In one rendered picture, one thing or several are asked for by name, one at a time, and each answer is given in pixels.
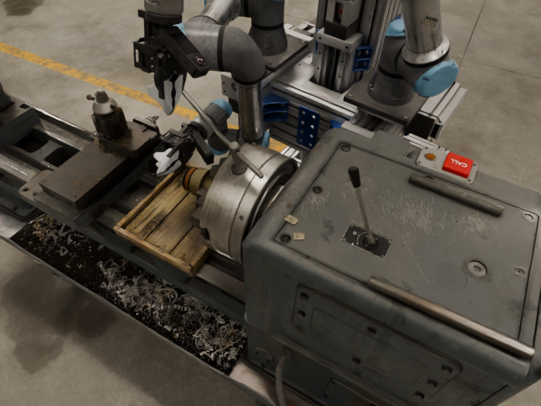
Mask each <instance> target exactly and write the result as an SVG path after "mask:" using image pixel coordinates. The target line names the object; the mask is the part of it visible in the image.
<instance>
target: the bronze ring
mask: <svg viewBox="0 0 541 406"><path fill-rule="evenodd" d="M210 170H211V168H210V169H207V168H198V167H190V168H189V169H188V170H187V171H186V172H185V173H184V177H183V188H184V190H186V191H188V192H190V193H191V194H192V195H194V196H196V192H197V191H198V190H199V189H201V188H202V187H205V188H207V189H209V187H210V185H211V183H212V181H213V178H214V177H212V176H210V175H209V173H210Z"/></svg>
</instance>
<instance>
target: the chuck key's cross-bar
mask: <svg viewBox="0 0 541 406"><path fill-rule="evenodd" d="M182 94H183V95H184V97H185V98H186V99H187V100H188V102H189V103H190V104H191V105H192V107H193V108H194V109H195V110H196V112H197V113H198V114H199V115H200V116H201V117H202V118H203V119H204V120H205V122H206V123H207V124H208V125H209V127H210V128H211V129H212V130H213V131H214V133H215V134H216V135H217V136H218V138H219V139H220V140H221V141H222V142H223V143H224V144H225V145H226V146H227V147H228V148H229V144H230V141H229V140H228V139H227V138H226V137H225V136H224V135H223V134H222V133H221V132H220V131H219V130H218V129H217V127H216V126H215V125H214V124H213V122H212V121H211V120H210V119H209V117H208V116H207V115H206V114H205V113H204V111H203V110H202V109H201V108H200V107H199V106H198V105H197V104H196V103H195V101H194V100H193V99H192V98H191V97H190V95H189V94H188V93H187V92H186V90H185V89H184V90H183V92H182ZM235 155H236V156H237V157H238V158H239V159H240V160H241V161H242V162H243V163H244V164H245V165H246V166H247V167H248V168H249V169H250V170H251V171H252V172H253V173H254V174H255V175H256V176H257V177H258V178H259V179H262V178H263V177H264V175H263V174H262V173H261V172H260V171H259V170H258V169H257V168H256V167H255V166H254V165H253V164H252V163H251V162H250V161H249V160H248V159H247V158H246V157H245V156H244V155H243V154H242V153H241V152H240V151H238V152H237V153H236V154H235Z"/></svg>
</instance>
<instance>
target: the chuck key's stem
mask: <svg viewBox="0 0 541 406"><path fill-rule="evenodd" d="M229 149H230V152H231V156H232V159H233V163H234V164H235V165H236V169H237V170H238V171H241V170H242V169H243V167H242V161H241V160H240V159H239V158H238V157H237V156H236V155H235V154H236V153H237V152H238V151H240V148H239V144H238V143H237V142H231V143H230V144H229Z"/></svg>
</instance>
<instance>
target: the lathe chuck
mask: <svg viewBox="0 0 541 406"><path fill-rule="evenodd" d="M252 144H253V145H255V146H251V145H249V144H248V143H245V144H243V145H241V146H240V147H239V148H240V152H241V153H242V154H243V155H244V156H245V157H246V158H247V159H248V160H249V161H250V162H251V163H252V164H253V165H254V166H255V167H256V168H257V169H258V170H259V169H260V168H261V167H262V166H263V165H264V164H265V162H267V161H268V160H269V159H270V158H272V157H273V156H275V155H278V154H281V153H279V152H277V151H273V150H271V149H269V148H267V147H264V146H261V145H259V144H256V143H252ZM256 146H258V147H256ZM234 165H235V164H234V163H233V159H232V156H231V154H230V156H229V157H228V158H227V159H226V160H225V162H224V163H223V164H222V165H221V167H220V168H219V170H218V172H217V174H216V175H215V177H214V178H213V181H212V183H211V185H210V187H209V190H208V192H207V195H206V197H205V199H204V204H203V207H202V211H201V216H200V228H202V229H203V228H206V229H208V232H209V240H208V239H206V238H205V237H204V236H202V235H201V240H202V242H203V244H205V245H206V246H207V247H209V248H211V249H212V250H214V251H216V252H218V253H220V254H222V255H224V256H226V257H228V258H230V259H232V258H231V255H230V253H229V238H230V233H231V230H232V225H233V220H234V218H235V215H236V212H237V209H238V207H239V205H240V203H241V200H242V198H243V196H244V194H245V192H246V190H247V188H248V187H249V185H250V182H251V181H252V180H253V178H254V177H255V174H254V173H253V172H252V171H251V170H250V169H249V168H248V167H247V166H246V170H245V171H244V172H243V173H240V174H237V173H235V172H234V171H233V166H234Z"/></svg>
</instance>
